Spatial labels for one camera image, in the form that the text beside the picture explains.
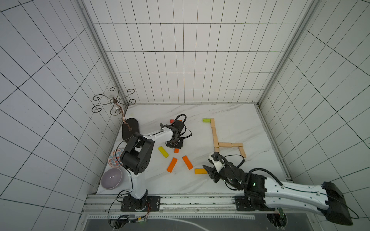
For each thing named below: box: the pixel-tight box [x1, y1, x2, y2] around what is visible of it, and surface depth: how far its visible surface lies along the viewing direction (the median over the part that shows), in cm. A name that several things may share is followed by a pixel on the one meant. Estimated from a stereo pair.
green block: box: [202, 118, 212, 123], surface depth 109 cm
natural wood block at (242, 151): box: [238, 146, 247, 159], surface depth 94 cm
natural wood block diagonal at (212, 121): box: [210, 117, 216, 129], surface depth 109 cm
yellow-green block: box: [157, 145, 170, 159], surface depth 94 cm
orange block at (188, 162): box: [182, 155, 194, 170], surface depth 89 cm
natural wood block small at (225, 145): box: [218, 142, 233, 148], surface depth 97 cm
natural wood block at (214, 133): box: [211, 127, 218, 138], surface depth 103 cm
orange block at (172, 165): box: [166, 157, 178, 173], surface depth 89 cm
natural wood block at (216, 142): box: [212, 135, 220, 148], surface depth 100 cm
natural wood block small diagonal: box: [231, 142, 244, 147], surface depth 97 cm
